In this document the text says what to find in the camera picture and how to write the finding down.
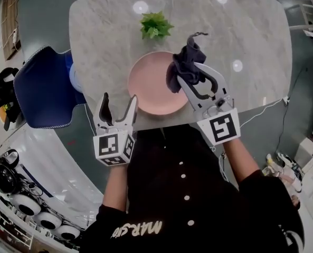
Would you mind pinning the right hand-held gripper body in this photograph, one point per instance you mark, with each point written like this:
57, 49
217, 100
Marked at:
222, 125

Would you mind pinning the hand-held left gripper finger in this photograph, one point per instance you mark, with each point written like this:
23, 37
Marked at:
99, 115
131, 112

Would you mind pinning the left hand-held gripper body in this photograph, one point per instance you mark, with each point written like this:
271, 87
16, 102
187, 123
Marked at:
114, 146

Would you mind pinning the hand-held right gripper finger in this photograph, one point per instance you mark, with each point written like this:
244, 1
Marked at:
191, 96
222, 83

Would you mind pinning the big pink plate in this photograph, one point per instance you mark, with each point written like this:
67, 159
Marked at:
151, 83

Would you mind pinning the dark blue cloth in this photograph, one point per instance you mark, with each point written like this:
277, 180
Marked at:
184, 62

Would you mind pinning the person's right forearm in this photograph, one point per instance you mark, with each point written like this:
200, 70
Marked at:
238, 159

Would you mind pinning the person's left forearm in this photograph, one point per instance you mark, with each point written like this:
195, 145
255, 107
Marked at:
115, 188

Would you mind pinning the pale blue round dish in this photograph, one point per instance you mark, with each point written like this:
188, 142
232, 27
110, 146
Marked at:
74, 75

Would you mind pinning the blue upholstered chair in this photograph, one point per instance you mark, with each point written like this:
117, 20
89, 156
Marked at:
45, 88

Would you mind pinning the white power strip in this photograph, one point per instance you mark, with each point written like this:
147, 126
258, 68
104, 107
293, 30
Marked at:
286, 99
14, 35

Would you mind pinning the white curved counter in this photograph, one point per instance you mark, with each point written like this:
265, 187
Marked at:
48, 162

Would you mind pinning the small potted green plant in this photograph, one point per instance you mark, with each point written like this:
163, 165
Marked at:
155, 25

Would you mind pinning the person's black shirt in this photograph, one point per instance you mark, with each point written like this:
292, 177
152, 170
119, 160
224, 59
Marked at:
188, 207

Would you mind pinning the white round headset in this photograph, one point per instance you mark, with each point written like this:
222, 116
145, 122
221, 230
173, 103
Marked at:
49, 220
28, 204
67, 232

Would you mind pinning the black and white headset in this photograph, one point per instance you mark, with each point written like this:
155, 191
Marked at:
9, 157

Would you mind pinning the black helmet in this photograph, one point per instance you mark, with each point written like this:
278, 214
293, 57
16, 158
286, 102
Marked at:
1, 176

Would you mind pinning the wooden board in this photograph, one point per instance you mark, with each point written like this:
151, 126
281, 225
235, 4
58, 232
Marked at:
9, 14

